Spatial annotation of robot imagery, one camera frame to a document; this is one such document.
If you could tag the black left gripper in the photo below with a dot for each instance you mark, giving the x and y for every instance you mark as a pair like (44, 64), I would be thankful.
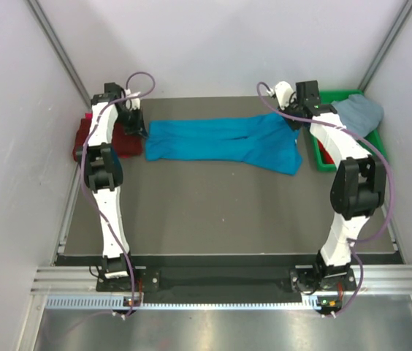
(138, 127)

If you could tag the aluminium front rail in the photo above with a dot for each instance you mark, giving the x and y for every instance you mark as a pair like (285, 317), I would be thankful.
(75, 288)

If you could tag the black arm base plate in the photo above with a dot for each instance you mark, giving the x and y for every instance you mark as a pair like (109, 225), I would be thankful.
(282, 278)

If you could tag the blue t shirt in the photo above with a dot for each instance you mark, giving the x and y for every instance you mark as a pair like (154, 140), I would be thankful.
(264, 141)

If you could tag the green plastic bin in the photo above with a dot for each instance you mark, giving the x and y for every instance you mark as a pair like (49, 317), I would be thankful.
(373, 137)

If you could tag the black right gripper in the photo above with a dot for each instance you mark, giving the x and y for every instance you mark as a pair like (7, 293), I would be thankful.
(284, 114)

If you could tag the grey t shirt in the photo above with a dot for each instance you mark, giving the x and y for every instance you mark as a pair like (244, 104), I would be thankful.
(359, 114)

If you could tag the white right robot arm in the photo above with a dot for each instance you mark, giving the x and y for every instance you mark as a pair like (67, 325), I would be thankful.
(357, 190)

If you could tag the red t shirt in bin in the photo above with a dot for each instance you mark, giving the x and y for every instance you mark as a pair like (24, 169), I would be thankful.
(327, 159)

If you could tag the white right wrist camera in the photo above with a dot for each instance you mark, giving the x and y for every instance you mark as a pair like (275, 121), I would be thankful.
(283, 93)

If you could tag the right aluminium corner post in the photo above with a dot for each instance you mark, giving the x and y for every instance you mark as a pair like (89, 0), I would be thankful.
(395, 29)

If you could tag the dark red folded t shirt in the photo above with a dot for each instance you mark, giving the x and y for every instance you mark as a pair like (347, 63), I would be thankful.
(125, 145)

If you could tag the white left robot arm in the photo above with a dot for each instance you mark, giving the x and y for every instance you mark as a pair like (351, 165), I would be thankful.
(102, 175)

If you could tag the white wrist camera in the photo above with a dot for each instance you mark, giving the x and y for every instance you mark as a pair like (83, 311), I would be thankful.
(283, 93)
(133, 101)

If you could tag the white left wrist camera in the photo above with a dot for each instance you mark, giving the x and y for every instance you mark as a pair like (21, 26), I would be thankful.
(133, 101)

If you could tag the aluminium corner post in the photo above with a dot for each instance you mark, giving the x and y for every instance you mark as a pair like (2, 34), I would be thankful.
(395, 29)
(52, 37)

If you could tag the left aluminium corner post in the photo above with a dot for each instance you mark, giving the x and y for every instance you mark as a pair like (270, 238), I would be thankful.
(52, 37)

